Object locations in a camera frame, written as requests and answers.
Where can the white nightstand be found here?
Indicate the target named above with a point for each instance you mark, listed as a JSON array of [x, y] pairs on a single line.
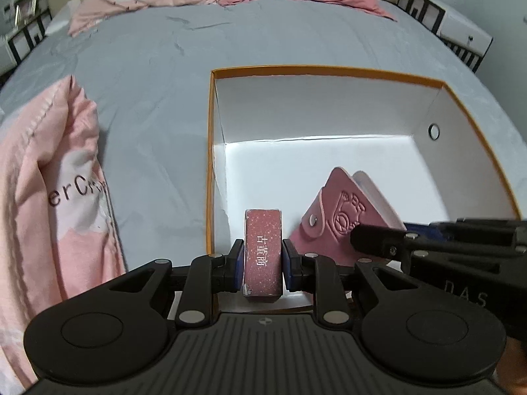
[[31, 18], [462, 36]]

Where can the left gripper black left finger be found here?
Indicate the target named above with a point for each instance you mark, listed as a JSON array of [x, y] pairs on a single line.
[[206, 277]]

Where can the white nightstand left side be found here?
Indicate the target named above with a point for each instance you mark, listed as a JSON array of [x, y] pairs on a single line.
[[31, 18]]

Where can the pink glitter small box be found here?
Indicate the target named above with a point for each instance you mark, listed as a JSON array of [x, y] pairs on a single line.
[[262, 277]]

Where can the white nightstand right side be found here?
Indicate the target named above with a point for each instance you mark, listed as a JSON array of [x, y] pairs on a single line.
[[462, 36]]

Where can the pink quilt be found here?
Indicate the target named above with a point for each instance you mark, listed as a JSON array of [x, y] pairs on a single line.
[[58, 234]]

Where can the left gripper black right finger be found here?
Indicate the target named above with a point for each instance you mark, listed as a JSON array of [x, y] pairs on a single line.
[[320, 276]]

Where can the orange cardboard box white inside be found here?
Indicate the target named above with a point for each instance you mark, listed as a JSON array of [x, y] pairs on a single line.
[[276, 132]]

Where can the pink leather key pouch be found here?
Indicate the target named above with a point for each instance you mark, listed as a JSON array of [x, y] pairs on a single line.
[[343, 203]]

